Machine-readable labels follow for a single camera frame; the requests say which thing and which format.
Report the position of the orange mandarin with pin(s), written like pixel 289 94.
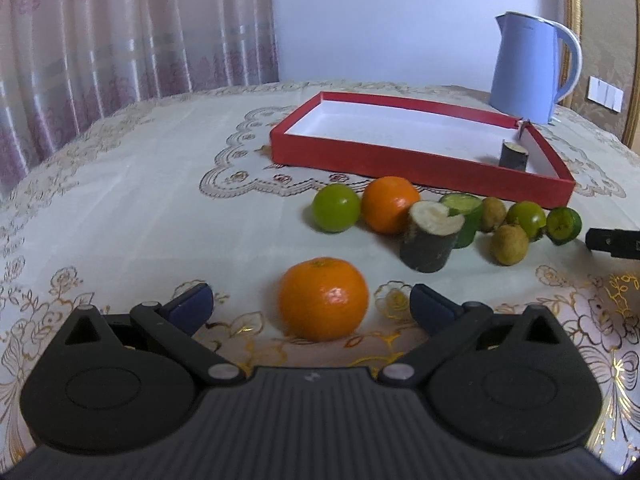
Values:
pixel 385 204
pixel 322 299

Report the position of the large green lime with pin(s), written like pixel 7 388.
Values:
pixel 335 208

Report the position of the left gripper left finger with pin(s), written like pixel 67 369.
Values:
pixel 169 328

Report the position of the far brown longan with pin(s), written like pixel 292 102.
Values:
pixel 493 214

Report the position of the green yellowish round fruit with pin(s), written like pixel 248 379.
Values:
pixel 530 217

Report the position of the near brown longan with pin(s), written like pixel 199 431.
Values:
pixel 509 245

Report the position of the embroidered cream tablecloth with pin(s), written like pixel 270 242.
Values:
pixel 172 192

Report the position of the white wall switch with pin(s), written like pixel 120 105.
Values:
pixel 605 94

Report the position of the far orange mandarin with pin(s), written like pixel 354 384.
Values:
pixel 385 204

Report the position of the brown longan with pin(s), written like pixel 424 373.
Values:
pixel 509 245
pixel 493 214

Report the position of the blue electric kettle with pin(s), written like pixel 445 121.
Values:
pixel 538 64

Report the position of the small dark sugarcane piece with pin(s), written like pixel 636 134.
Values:
pixel 513 156

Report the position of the large dark sugarcane piece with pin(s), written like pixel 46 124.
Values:
pixel 430 236

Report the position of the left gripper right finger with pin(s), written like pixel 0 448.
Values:
pixel 450 327

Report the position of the near orange mandarin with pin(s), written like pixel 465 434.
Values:
pixel 322 299

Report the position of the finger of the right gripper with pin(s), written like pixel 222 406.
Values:
pixel 624 244

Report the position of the green cucumber piece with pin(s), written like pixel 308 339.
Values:
pixel 471 208

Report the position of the dark green small lime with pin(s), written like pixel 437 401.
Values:
pixel 563 225

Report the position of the pink patterned curtain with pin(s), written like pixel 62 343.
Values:
pixel 65 64

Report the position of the gold mirror frame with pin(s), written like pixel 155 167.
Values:
pixel 609 33

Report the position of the red shallow box tray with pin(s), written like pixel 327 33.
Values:
pixel 430 143

